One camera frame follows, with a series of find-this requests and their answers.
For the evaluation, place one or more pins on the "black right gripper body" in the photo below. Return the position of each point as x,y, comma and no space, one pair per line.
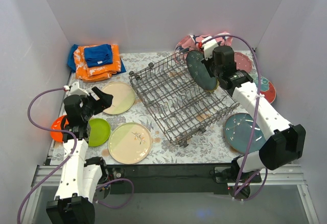
207,64

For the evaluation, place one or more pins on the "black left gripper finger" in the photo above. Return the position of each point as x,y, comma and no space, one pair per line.
98,93
104,102

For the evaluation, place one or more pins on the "pink navy patterned cloth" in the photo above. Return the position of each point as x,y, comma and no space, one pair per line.
190,42

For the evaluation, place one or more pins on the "blue folded towel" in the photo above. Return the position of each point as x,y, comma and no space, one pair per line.
97,57

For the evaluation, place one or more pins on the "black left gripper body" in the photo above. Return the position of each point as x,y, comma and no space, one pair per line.
93,102

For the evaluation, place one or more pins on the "cream green plate lower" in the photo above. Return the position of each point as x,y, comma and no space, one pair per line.
130,143

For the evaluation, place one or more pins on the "floral patterned table mat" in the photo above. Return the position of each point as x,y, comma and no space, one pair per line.
212,147

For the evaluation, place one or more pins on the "orange white patterned cloth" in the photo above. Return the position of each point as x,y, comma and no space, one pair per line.
86,74

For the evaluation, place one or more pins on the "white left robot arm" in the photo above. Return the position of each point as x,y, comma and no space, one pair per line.
79,178

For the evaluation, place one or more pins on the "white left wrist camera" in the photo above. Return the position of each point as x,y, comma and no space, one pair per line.
75,89

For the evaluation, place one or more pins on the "red teal floral plate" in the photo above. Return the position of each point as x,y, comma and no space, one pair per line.
268,89

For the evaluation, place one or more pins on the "plain lime green plate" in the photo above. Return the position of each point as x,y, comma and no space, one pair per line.
99,132

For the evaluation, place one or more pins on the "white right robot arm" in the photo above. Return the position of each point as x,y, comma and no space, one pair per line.
284,141

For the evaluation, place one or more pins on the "orange plastic plate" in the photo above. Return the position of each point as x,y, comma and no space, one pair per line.
58,124

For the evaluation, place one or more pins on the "cream green plate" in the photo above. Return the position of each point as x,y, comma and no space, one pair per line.
123,97
130,143

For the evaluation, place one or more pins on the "pink polka dot plate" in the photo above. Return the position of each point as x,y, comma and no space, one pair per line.
243,62

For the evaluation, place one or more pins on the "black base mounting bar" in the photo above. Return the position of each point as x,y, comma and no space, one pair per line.
170,178

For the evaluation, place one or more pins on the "green polka dot plate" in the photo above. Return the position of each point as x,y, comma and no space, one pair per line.
211,90

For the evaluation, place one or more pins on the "cream green plate upper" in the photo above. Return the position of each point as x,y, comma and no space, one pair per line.
123,97

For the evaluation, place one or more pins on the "dark blue floral plate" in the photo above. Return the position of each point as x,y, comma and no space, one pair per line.
237,130
198,71

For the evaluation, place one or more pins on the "grey wire dish rack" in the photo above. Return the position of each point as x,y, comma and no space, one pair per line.
177,104

